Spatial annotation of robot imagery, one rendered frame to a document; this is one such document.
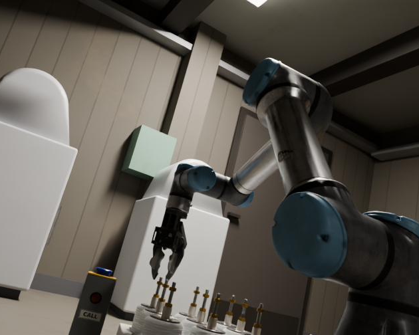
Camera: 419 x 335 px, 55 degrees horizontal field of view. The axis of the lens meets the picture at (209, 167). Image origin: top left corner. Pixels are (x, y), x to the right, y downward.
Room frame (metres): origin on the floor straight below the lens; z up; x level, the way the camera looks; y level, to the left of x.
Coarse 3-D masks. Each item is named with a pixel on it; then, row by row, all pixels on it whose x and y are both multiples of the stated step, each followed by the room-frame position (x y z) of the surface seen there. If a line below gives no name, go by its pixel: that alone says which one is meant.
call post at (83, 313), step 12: (96, 276) 1.01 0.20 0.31; (84, 288) 1.01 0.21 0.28; (96, 288) 1.01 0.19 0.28; (108, 288) 1.02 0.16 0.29; (84, 300) 1.01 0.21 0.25; (108, 300) 1.02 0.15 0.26; (84, 312) 1.01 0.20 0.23; (96, 312) 1.01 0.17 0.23; (72, 324) 1.00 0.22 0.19; (84, 324) 1.01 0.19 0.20; (96, 324) 1.01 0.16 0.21
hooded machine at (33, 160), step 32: (0, 96) 2.32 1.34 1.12; (32, 96) 2.39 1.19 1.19; (64, 96) 2.47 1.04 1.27; (0, 128) 2.32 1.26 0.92; (32, 128) 2.42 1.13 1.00; (64, 128) 2.49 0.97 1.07; (0, 160) 2.34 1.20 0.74; (32, 160) 2.41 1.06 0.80; (64, 160) 2.49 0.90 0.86; (0, 192) 2.37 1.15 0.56; (32, 192) 2.44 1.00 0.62; (0, 224) 2.40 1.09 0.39; (32, 224) 2.47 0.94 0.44; (0, 256) 2.42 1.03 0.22; (32, 256) 2.49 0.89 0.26; (0, 288) 2.48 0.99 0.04
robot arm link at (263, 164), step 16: (320, 96) 0.81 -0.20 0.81; (320, 112) 0.83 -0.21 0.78; (320, 128) 0.87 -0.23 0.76; (272, 144) 0.99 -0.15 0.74; (256, 160) 1.05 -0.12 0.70; (272, 160) 1.01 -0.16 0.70; (224, 176) 1.17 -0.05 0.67; (240, 176) 1.12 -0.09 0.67; (256, 176) 1.08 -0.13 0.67; (224, 192) 1.16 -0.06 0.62; (240, 192) 1.15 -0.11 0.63
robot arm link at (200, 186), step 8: (192, 168) 1.13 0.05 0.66; (200, 168) 1.10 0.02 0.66; (208, 168) 1.11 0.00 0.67; (184, 176) 1.16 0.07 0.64; (192, 176) 1.11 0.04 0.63; (200, 176) 1.10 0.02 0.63; (208, 176) 1.11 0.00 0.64; (216, 176) 1.15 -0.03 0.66; (184, 184) 1.17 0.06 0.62; (192, 184) 1.12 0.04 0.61; (200, 184) 1.11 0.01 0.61; (208, 184) 1.11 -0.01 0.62; (216, 184) 1.15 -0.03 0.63; (224, 184) 1.15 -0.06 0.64; (192, 192) 1.19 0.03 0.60; (200, 192) 1.16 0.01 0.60; (208, 192) 1.16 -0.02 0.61; (216, 192) 1.16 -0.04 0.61
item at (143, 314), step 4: (140, 312) 1.14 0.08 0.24; (144, 312) 1.12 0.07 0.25; (148, 312) 1.12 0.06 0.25; (140, 316) 1.13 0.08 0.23; (144, 316) 1.12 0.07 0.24; (172, 316) 1.15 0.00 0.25; (140, 320) 1.12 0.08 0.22; (140, 324) 1.12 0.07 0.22; (136, 328) 1.13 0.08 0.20; (140, 328) 1.12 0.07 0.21; (136, 332) 1.13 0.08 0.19; (140, 332) 1.12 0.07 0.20
